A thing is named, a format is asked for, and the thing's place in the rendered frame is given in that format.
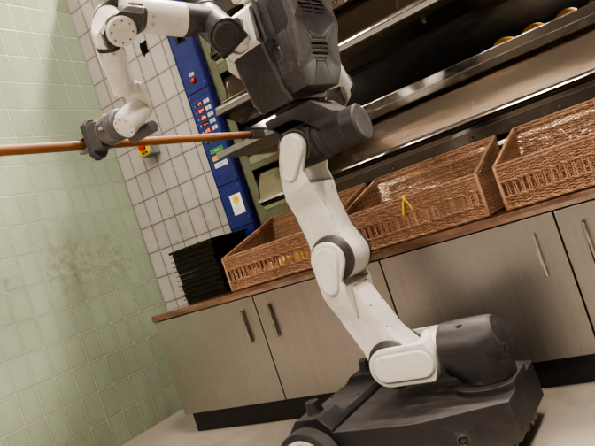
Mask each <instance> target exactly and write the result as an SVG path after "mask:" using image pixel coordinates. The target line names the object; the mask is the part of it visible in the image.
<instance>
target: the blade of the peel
mask: <svg viewBox="0 0 595 446"><path fill-rule="evenodd" d="M264 133H265V136H264V137H262V138H260V139H250V140H248V138H247V139H245V140H243V141H241V142H238V143H236V144H234V145H232V146H230V147H228V148H226V149H224V150H222V151H220V152H217V153H216V155H217V157H218V159H219V158H233V157H241V156H250V155H256V154H258V153H260V152H261V151H263V150H267V149H269V148H271V147H274V146H275V145H277V144H279V142H278V139H277V136H276V133H275V132H273V131H269V130H267V129H266V130H264Z"/></svg>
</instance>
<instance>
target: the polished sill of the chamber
mask: <svg viewBox="0 0 595 446"><path fill-rule="evenodd" d="M594 13H595V2H592V3H590V4H587V5H585V6H583V7H581V8H579V9H577V10H575V11H572V12H570V13H568V14H565V15H563V16H561V17H559V18H557V19H554V20H552V21H550V22H548V23H545V24H544V25H542V26H540V27H536V28H534V29H532V30H530V31H528V32H526V33H524V34H522V35H518V36H516V37H515V38H513V39H510V40H508V41H506V42H503V43H501V44H499V45H497V46H495V47H493V48H490V49H488V50H486V51H483V52H481V53H479V54H477V55H475V56H473V57H471V58H468V59H466V60H463V61H461V62H459V63H458V64H455V65H452V66H450V67H448V68H445V69H444V70H442V71H440V72H438V73H434V74H432V75H430V76H428V77H426V78H424V79H422V80H420V81H416V82H415V83H413V84H411V85H408V86H406V87H404V88H401V89H399V90H397V91H395V92H393V93H390V94H388V95H387V96H384V97H381V98H379V99H377V100H375V101H373V102H371V103H369V104H366V105H363V106H362V107H363V108H364V109H365V110H366V112H367V113H370V112H373V111H375V110H377V109H379V108H382V107H384V106H385V105H387V104H391V103H393V102H396V101H397V100H399V99H401V98H404V97H406V96H409V95H411V94H413V93H415V92H417V91H420V90H422V89H424V88H427V87H429V86H431V85H434V84H436V83H438V82H440V81H443V80H445V79H447V78H450V77H452V76H453V75H455V74H458V73H461V72H464V71H466V70H467V69H469V68H472V67H474V66H476V65H480V64H481V63H483V62H485V61H488V60H490V59H492V58H495V57H497V56H499V55H502V54H504V53H506V52H508V51H510V50H513V49H515V48H518V47H520V46H522V45H524V44H526V43H528V42H532V41H534V40H536V39H537V38H540V37H542V36H544V35H548V34H550V33H551V32H554V31H556V30H558V29H560V28H563V27H565V26H567V25H570V24H572V23H574V22H576V21H578V20H580V19H584V18H586V17H588V16H590V15H592V14H594ZM277 153H279V152H278V144H277V145H275V146H274V147H271V148H269V149H267V150H263V151H261V152H260V153H258V154H256V155H253V156H251V157H249V158H248V159H249V162H250V165H253V164H255V163H257V162H259V161H261V160H263V159H265V158H269V157H271V156H273V155H275V154H277Z"/></svg>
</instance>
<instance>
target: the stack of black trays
mask: <svg viewBox="0 0 595 446"><path fill-rule="evenodd" d="M245 231H247V228H245V229H242V230H238V231H235V232H232V233H228V234H224V235H219V236H215V237H213V238H209V239H207V240H204V241H202V242H198V243H195V244H192V245H190V246H188V247H185V248H183V249H180V250H177V251H174V252H171V253H169V254H168V255H169V256H173V257H172V258H173V259H174V262H173V263H174V264H175V267H176V270H177V271H178V272H176V273H178V274H179V275H180V276H178V277H180V279H181V280H182V281H181V282H182V285H181V286H179V287H182V289H183V290H182V291H184V294H185V295H183V296H185V297H186V300H187V301H188V304H190V303H194V302H196V301H199V300H203V299H206V298H209V297H212V296H217V295H220V294H224V293H227V292H229V291H231V288H230V286H229V283H228V278H227V275H226V273H225V270H224V267H223V264H222V262H221V259H222V258H224V257H225V256H226V255H227V254H228V253H229V252H230V251H231V250H232V249H233V248H235V247H236V246H237V245H238V244H239V243H241V242H242V241H243V240H244V239H245V238H246V235H247V234H248V233H247V234H246V233H245ZM171 264H172V263H171ZM175 267H173V268H175ZM185 268H186V269H185ZM182 269H183V270H182ZM178 277H176V278H178ZM187 278H188V279H187ZM184 279H185V280H184ZM178 282H180V281H178ZM182 291H181V292H182ZM186 300H184V301H186Z"/></svg>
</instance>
